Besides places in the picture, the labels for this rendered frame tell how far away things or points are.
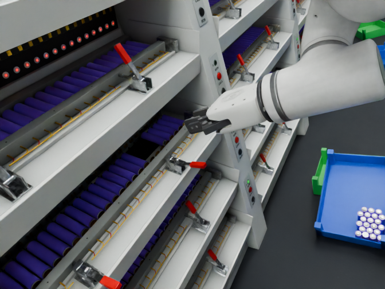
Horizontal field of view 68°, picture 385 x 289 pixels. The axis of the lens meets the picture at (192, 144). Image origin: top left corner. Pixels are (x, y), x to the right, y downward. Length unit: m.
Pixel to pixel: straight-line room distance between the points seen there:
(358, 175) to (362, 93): 0.77
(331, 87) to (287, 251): 0.73
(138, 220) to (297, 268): 0.62
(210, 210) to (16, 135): 0.50
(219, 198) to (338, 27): 0.51
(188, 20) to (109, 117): 0.28
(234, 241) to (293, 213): 0.32
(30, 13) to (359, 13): 0.37
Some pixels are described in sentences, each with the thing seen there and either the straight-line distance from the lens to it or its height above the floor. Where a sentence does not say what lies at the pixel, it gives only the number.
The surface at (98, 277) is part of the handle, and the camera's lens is 0.49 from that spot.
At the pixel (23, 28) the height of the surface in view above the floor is 0.88.
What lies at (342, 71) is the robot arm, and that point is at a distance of 0.43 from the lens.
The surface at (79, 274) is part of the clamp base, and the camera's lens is 0.51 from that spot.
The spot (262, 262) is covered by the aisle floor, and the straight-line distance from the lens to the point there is 1.06.
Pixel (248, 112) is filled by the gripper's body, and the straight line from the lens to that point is 0.47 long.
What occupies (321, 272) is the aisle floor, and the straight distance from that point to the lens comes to 1.03.
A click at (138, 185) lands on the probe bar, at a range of 0.58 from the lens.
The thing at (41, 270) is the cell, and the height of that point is 0.56.
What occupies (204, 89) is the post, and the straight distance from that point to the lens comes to 0.70.
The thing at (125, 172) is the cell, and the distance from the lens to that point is 0.61.
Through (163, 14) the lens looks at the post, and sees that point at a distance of 0.68.
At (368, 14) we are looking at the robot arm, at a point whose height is 0.79.
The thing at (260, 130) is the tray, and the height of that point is 0.34.
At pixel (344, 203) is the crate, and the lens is 1.14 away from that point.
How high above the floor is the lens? 0.88
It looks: 31 degrees down
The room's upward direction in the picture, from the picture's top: 21 degrees counter-clockwise
